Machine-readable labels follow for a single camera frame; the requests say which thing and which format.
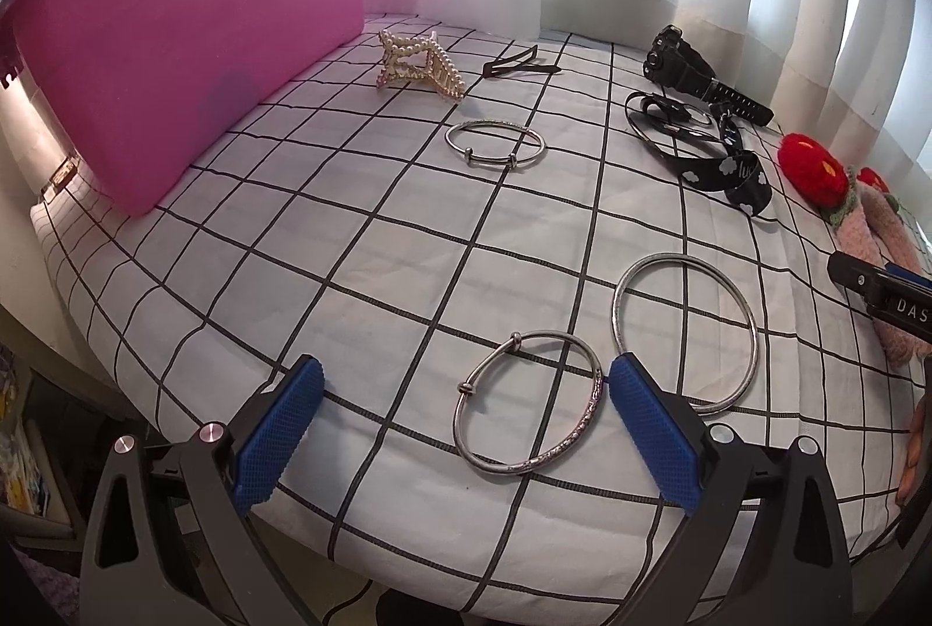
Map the pink plastic bin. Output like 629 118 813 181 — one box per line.
0 0 381 218

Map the red knitted flower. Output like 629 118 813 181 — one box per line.
776 133 849 212

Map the black hair pin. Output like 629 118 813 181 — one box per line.
482 45 562 81

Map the stack of books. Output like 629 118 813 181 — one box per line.
0 342 54 519

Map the pearl hair claw clip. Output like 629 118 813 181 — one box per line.
376 30 467 103

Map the person's right hand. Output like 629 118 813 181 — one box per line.
897 397 932 503

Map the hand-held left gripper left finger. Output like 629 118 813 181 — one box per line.
79 355 325 626

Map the black cloud print lanyard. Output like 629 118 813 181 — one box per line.
624 91 777 221

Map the black wrist watch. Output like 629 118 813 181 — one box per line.
642 24 774 126

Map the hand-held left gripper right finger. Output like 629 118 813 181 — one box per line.
608 355 853 626

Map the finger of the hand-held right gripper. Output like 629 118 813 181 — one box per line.
828 251 893 301

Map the pink knitted plush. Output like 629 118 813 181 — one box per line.
826 166 932 369

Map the thin silver bangle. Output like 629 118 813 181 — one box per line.
444 120 546 171

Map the large plain silver bangle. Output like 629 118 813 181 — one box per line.
613 252 760 416

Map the beaded silver bangle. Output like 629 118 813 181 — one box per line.
451 332 605 476

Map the white checked bedsheet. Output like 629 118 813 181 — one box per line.
29 10 932 613

